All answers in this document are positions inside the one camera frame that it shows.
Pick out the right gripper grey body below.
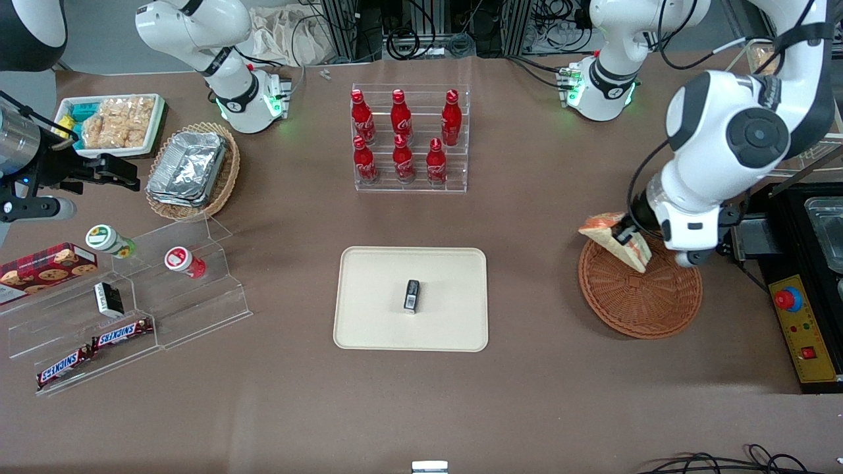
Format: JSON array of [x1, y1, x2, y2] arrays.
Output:
[[0, 109, 42, 180]]

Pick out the triangular sandwich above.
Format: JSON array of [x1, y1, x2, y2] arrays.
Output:
[[578, 212, 653, 273]]

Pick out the round brown wicker basket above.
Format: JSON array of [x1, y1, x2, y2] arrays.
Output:
[[578, 234, 703, 340]]

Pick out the oval light wicker basket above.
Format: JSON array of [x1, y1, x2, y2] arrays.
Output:
[[145, 122, 241, 221]]

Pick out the cream plastic tray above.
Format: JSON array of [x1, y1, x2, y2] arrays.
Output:
[[333, 247, 489, 353]]

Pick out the clear rice cracker pack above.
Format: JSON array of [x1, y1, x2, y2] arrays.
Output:
[[104, 97, 132, 149], [82, 99, 109, 149], [128, 97, 156, 147]]

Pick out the grey metal box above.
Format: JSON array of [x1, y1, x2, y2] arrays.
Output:
[[728, 214, 768, 261]]

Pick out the green sunflower cup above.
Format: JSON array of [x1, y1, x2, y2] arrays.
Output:
[[86, 224, 136, 259]]

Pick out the white rectangular snack bin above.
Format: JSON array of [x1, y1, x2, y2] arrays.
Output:
[[54, 93, 166, 159]]

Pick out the stacked aluminium foil trays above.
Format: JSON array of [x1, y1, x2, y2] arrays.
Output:
[[146, 132, 228, 208]]

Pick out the red plaid cookie box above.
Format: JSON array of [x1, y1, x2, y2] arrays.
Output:
[[0, 243, 98, 305]]

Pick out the black appliance housing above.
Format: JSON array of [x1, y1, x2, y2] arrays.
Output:
[[756, 181, 843, 396]]

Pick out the red lidded cup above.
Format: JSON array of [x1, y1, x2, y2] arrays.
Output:
[[164, 246, 207, 279]]

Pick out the steel pan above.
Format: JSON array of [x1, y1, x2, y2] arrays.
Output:
[[805, 196, 843, 274]]

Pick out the yellow emergency stop panel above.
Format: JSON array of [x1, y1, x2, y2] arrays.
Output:
[[768, 273, 841, 384]]

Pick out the Snickers chocolate bar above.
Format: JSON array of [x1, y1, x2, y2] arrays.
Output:
[[90, 318, 154, 350], [36, 346, 95, 389]]

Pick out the clear acrylic stepped shelf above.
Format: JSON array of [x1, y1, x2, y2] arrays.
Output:
[[0, 214, 254, 397]]

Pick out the red cola bottle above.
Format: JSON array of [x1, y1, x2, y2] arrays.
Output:
[[425, 138, 449, 186], [350, 89, 377, 146], [352, 135, 381, 185], [390, 89, 414, 142], [392, 134, 416, 184], [441, 89, 463, 147]]

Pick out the white cloth bag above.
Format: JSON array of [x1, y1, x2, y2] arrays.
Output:
[[249, 5, 333, 66]]

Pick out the clear acrylic bottle rack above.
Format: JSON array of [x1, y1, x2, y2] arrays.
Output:
[[351, 84, 471, 194]]

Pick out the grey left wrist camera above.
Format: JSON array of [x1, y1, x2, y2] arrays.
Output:
[[675, 249, 715, 269]]

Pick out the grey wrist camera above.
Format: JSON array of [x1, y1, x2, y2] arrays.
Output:
[[0, 197, 77, 223], [675, 249, 715, 269]]

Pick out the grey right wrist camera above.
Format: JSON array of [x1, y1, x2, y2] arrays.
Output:
[[0, 197, 77, 223]]

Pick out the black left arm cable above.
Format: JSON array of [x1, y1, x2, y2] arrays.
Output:
[[629, 140, 671, 231]]

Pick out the black left base cables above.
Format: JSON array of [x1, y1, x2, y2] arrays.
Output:
[[507, 54, 574, 90]]

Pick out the black base cables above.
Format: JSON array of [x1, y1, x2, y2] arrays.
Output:
[[507, 54, 574, 90], [247, 56, 308, 99]]

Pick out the black right base cables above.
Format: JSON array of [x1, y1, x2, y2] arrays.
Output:
[[247, 56, 308, 99]]

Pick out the black floor cables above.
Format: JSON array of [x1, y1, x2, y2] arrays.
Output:
[[636, 444, 843, 474]]

